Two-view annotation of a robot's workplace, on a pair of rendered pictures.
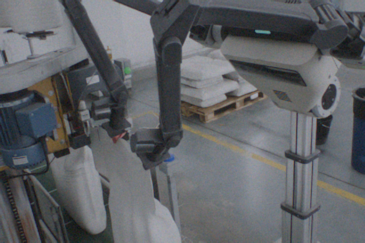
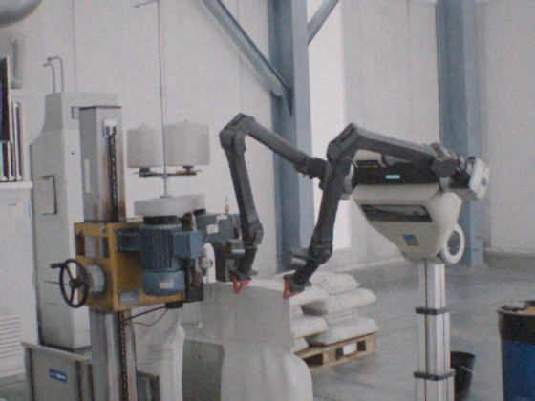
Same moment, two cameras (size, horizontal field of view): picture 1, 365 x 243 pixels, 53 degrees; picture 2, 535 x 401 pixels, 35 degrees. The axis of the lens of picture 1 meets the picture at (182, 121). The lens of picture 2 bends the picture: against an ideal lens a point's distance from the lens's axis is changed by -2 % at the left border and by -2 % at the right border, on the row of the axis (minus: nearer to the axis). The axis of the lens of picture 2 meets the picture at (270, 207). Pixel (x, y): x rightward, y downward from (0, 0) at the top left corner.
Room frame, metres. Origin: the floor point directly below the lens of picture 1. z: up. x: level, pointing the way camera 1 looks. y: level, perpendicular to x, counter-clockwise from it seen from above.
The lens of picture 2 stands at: (-1.85, 0.67, 1.53)
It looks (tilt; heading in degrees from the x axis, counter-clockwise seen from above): 3 degrees down; 351
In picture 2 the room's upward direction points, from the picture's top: 2 degrees counter-clockwise
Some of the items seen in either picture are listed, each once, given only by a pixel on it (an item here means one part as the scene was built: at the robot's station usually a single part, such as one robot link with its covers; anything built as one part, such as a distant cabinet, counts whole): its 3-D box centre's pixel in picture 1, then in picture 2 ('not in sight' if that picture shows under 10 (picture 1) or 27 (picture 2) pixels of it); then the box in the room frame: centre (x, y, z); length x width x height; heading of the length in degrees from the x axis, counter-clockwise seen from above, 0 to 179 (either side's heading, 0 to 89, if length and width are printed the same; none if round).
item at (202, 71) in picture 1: (209, 69); (280, 295); (4.30, -0.38, 0.56); 0.66 x 0.42 x 0.15; 126
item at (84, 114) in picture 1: (85, 118); (204, 267); (1.42, 0.40, 1.14); 0.05 x 0.04 x 0.16; 126
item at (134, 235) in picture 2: not in sight; (138, 240); (1.24, 0.65, 1.27); 0.12 x 0.09 x 0.09; 126
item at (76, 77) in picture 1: (85, 88); (192, 243); (1.63, 0.43, 1.21); 0.30 x 0.25 x 0.30; 36
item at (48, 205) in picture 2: not in sight; (47, 195); (5.32, 1.34, 1.34); 0.24 x 0.04 x 0.32; 36
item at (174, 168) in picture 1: (169, 164); not in sight; (1.57, 0.09, 0.81); 0.08 x 0.08 x 0.06; 36
